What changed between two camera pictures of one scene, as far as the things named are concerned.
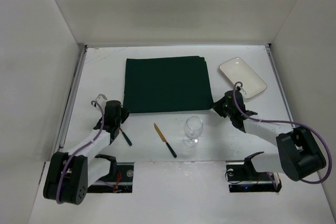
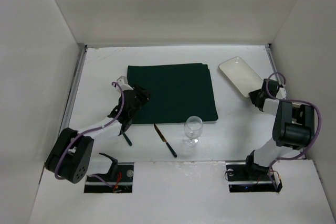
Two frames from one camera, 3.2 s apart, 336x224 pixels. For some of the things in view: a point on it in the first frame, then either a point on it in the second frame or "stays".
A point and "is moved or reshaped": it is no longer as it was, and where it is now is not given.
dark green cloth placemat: (173, 83) is moved or reshaped
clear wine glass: (193, 129) stays
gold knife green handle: (163, 137) stays
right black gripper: (219, 107) to (256, 98)
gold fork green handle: (126, 137) stays
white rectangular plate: (237, 70) stays
